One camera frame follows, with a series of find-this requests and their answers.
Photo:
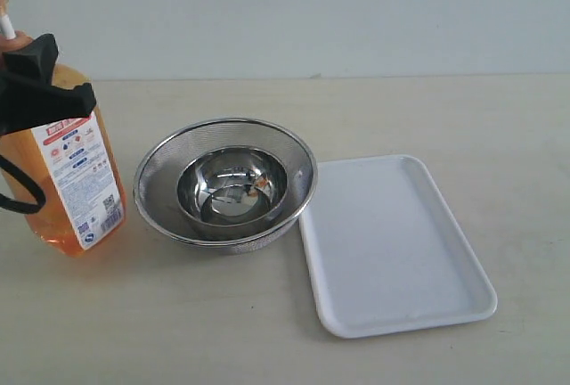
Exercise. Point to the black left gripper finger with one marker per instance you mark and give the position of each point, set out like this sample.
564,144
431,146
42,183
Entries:
33,58
26,107

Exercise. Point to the white plastic tray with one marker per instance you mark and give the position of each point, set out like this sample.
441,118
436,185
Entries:
385,253

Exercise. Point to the orange soap pump bottle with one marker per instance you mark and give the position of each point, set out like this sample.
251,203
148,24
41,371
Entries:
63,176

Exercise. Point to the small stainless steel bowl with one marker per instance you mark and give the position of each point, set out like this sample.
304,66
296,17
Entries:
230,190

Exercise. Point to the steel mesh colander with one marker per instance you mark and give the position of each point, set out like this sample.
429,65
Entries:
156,179

